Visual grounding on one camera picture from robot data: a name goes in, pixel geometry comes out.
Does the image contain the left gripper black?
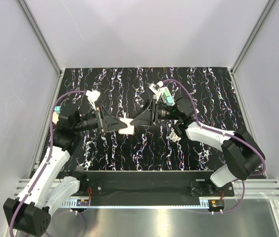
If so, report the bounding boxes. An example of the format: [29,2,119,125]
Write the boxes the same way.
[74,105,127,133]

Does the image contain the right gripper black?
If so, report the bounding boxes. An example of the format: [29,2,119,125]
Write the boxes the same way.
[128,99,180,127]

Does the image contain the beige cube socket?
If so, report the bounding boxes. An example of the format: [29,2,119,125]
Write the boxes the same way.
[118,112,135,135]

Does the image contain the light teal charger cube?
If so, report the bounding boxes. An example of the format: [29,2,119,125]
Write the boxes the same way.
[166,97,175,106]

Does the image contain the green usb charger plug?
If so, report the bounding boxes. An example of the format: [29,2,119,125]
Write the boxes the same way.
[163,91,171,97]

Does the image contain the dark teal charger plug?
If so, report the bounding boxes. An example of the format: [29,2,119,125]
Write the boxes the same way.
[54,106,61,114]

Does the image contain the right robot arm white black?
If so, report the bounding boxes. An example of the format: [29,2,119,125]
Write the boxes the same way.
[130,98,265,196]

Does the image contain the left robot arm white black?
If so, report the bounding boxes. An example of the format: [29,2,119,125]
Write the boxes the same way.
[3,107,130,237]

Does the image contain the white power strip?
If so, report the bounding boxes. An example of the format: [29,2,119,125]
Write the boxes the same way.
[162,87,171,100]

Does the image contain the round pink power socket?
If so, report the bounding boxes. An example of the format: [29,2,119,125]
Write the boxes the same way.
[52,111,59,124]

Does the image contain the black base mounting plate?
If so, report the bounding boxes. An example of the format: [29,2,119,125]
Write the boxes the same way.
[73,171,235,208]

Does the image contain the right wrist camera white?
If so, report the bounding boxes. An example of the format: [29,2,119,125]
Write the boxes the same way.
[148,81,165,101]

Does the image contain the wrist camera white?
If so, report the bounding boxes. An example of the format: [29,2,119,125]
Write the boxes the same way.
[86,90,101,110]
[148,81,165,101]

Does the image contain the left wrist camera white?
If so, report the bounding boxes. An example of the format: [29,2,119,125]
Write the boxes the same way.
[86,90,101,110]

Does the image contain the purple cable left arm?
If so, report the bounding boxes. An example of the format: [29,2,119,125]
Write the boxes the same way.
[8,90,90,237]

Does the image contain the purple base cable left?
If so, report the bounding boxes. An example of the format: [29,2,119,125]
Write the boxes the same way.
[44,211,83,236]

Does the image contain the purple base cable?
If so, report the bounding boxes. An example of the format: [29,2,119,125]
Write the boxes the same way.
[44,211,83,236]
[186,179,245,215]

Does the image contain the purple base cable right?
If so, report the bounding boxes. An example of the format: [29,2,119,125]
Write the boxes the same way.
[186,179,245,215]

